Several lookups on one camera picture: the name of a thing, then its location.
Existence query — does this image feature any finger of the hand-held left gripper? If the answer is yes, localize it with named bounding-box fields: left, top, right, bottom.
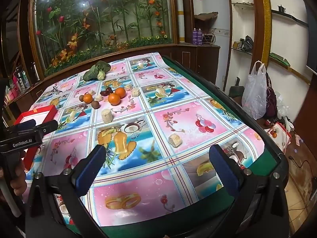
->
left=9, top=119, right=38, bottom=132
left=30, top=120, right=59, bottom=138

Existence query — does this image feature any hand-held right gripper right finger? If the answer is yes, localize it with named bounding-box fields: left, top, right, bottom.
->
left=209, top=144, right=291, bottom=238

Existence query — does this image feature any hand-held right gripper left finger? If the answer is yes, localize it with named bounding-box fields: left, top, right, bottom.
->
left=25, top=144, right=107, bottom=238

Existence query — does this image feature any large orange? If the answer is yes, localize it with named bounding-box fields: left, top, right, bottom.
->
left=108, top=93, right=121, bottom=106

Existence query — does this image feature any person's left hand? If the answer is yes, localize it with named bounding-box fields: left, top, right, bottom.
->
left=0, top=169, right=27, bottom=204

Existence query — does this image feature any red gift box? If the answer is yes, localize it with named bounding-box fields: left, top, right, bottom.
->
left=13, top=105, right=58, bottom=170

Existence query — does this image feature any dark thermos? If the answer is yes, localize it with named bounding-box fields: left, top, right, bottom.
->
left=12, top=66, right=30, bottom=90

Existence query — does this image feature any silver flask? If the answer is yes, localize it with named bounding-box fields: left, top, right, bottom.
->
left=30, top=61, right=40, bottom=82

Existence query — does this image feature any large peeled banana piece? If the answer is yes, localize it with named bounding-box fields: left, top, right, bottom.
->
left=101, top=109, right=113, bottom=124

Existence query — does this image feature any fruit print carton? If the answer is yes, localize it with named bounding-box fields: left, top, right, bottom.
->
left=264, top=121, right=293, bottom=154

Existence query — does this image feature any green bok choy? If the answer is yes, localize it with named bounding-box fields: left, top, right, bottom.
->
left=83, top=61, right=111, bottom=81

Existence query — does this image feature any dark pot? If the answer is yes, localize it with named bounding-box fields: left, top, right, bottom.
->
left=229, top=77, right=245, bottom=100

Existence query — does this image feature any clear plastic bag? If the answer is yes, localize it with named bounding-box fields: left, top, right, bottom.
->
left=241, top=61, right=268, bottom=120

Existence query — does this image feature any maroon bag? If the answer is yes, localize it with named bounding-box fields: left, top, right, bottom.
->
left=265, top=72, right=277, bottom=117

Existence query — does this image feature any wooden cabinet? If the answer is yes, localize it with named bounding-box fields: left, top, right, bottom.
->
left=171, top=43, right=221, bottom=85

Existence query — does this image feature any green board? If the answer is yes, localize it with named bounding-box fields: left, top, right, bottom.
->
left=269, top=52, right=291, bottom=67

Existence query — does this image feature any glass artificial flower display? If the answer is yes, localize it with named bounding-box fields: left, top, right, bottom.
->
left=28, top=0, right=177, bottom=77

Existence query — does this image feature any black bag on shelf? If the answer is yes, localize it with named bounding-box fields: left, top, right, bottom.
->
left=239, top=36, right=254, bottom=52

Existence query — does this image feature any brown flat basket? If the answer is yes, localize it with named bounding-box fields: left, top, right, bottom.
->
left=194, top=12, right=219, bottom=21

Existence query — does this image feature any gold-edged wooden pillar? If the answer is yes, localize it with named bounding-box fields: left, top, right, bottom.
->
left=250, top=0, right=270, bottom=67

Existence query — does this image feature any white roll with yellow bands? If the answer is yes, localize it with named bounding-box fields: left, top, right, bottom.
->
left=175, top=0, right=186, bottom=44

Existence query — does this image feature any wire basket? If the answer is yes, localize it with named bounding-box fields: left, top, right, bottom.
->
left=202, top=33, right=215, bottom=45

